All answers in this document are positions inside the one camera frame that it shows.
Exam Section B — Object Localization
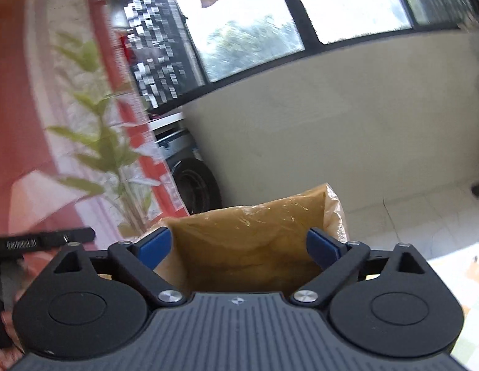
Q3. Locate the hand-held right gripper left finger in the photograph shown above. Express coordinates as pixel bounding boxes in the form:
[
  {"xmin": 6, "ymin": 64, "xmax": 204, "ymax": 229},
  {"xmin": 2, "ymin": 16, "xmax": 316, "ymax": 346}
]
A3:
[{"xmin": 52, "ymin": 227, "xmax": 188, "ymax": 308}]

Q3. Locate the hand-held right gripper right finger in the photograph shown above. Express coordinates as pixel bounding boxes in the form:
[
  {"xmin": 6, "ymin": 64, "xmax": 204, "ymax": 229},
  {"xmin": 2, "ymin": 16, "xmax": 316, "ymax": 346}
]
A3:
[{"xmin": 290, "ymin": 227, "xmax": 432, "ymax": 309}]

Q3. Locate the taped cardboard box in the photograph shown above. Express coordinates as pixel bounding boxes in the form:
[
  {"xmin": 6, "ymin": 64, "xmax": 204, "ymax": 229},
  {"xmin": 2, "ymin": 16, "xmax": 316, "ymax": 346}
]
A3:
[{"xmin": 141, "ymin": 182, "xmax": 350, "ymax": 296}]

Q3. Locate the black tire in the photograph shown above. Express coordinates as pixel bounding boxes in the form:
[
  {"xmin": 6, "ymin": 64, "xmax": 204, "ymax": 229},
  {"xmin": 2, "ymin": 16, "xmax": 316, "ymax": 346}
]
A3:
[{"xmin": 173, "ymin": 158, "xmax": 223, "ymax": 216}]

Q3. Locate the green leafy plant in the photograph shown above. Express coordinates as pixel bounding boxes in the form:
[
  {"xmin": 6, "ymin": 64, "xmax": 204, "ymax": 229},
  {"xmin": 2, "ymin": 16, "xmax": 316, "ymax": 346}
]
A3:
[{"xmin": 46, "ymin": 31, "xmax": 163, "ymax": 238}]

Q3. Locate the white appliance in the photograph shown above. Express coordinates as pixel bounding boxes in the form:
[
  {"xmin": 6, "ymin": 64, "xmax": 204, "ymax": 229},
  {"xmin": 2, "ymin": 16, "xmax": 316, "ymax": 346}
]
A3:
[{"xmin": 148, "ymin": 112, "xmax": 203, "ymax": 163}]

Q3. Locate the red printed curtain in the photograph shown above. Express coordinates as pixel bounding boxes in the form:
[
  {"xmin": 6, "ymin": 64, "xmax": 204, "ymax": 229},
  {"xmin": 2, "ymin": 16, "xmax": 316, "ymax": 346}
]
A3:
[{"xmin": 0, "ymin": 0, "xmax": 188, "ymax": 248}]

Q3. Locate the black perforated screen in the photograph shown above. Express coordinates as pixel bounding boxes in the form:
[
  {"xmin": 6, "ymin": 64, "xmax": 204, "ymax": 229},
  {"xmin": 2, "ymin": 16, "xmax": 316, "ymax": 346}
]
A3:
[{"xmin": 113, "ymin": 0, "xmax": 205, "ymax": 109}]

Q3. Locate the black framed window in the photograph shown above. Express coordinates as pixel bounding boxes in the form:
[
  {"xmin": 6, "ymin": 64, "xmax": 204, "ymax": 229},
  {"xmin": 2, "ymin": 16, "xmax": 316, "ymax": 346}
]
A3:
[{"xmin": 112, "ymin": 0, "xmax": 476, "ymax": 109}]

